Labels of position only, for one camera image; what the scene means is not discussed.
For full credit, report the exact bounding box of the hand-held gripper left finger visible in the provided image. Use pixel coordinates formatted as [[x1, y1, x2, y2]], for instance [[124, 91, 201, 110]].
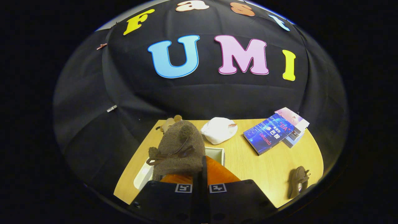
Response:
[[129, 173, 201, 224]]

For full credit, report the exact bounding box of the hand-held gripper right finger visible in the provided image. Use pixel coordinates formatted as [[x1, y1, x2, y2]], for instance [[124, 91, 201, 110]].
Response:
[[202, 156, 277, 224]]

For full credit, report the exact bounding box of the brown fuzzy shoe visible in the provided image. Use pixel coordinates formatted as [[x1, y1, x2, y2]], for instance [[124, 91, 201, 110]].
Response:
[[146, 121, 206, 181], [288, 166, 311, 199]]

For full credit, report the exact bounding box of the grey fabric storage box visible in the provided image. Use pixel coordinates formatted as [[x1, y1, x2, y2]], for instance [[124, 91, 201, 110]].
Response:
[[134, 147, 225, 190]]

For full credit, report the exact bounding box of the white plush toy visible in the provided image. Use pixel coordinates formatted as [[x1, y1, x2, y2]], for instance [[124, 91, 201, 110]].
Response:
[[201, 117, 238, 145]]

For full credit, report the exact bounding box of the brown plush toy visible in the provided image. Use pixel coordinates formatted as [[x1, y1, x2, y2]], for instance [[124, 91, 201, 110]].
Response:
[[155, 115, 183, 135]]

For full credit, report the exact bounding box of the dark blue book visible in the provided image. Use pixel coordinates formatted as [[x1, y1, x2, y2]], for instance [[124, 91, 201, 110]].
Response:
[[243, 113, 294, 156]]

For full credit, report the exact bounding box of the black backdrop cloth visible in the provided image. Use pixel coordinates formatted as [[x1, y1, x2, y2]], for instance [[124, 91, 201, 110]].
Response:
[[53, 0, 349, 199]]

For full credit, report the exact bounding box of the light blue book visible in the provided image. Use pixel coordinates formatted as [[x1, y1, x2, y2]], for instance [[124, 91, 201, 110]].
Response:
[[282, 134, 304, 148]]

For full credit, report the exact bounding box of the pink cover book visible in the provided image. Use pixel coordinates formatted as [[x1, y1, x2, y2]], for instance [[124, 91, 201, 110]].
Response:
[[275, 107, 310, 134]]

